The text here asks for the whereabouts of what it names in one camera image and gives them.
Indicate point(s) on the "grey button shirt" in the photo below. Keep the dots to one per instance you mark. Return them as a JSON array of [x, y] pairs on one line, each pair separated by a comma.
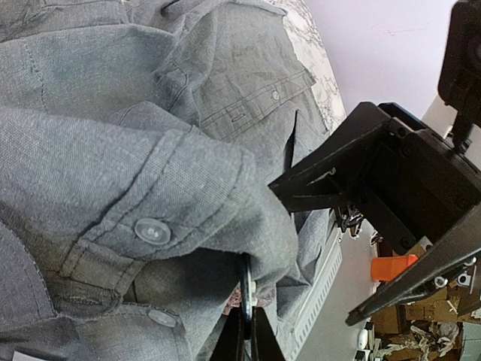
[[138, 141]]

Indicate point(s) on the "orange plastic bin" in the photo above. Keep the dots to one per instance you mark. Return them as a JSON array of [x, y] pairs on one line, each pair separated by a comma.
[[386, 269]]

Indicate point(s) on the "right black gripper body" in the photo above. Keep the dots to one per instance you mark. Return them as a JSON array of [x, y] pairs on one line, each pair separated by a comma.
[[413, 184]]

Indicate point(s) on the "blue round brooch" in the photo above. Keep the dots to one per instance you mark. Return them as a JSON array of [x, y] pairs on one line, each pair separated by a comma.
[[247, 286]]

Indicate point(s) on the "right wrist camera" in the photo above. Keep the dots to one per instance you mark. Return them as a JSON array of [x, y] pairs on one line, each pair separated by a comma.
[[459, 82]]

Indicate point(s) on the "pink round brooch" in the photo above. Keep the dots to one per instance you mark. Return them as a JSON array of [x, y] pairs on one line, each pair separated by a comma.
[[234, 301]]

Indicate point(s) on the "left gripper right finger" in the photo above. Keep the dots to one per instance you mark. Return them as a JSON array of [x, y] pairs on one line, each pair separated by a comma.
[[264, 345]]

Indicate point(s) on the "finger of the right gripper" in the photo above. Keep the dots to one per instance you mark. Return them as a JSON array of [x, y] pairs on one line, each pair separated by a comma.
[[329, 176], [458, 246]]

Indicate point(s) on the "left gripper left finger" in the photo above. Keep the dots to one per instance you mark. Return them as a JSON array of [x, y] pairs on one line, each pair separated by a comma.
[[230, 344]]

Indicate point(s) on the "front aluminium rail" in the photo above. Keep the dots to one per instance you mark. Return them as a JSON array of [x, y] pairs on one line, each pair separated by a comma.
[[328, 265]]

